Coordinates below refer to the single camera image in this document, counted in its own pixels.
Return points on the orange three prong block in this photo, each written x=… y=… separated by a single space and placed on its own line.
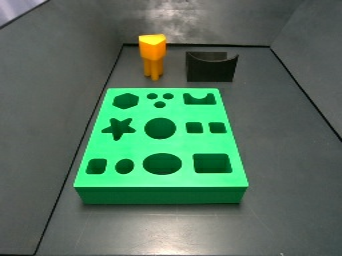
x=153 y=52

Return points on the green shape sorter board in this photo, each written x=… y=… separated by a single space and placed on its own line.
x=161 y=149

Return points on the black curved block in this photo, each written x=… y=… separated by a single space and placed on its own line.
x=210 y=66

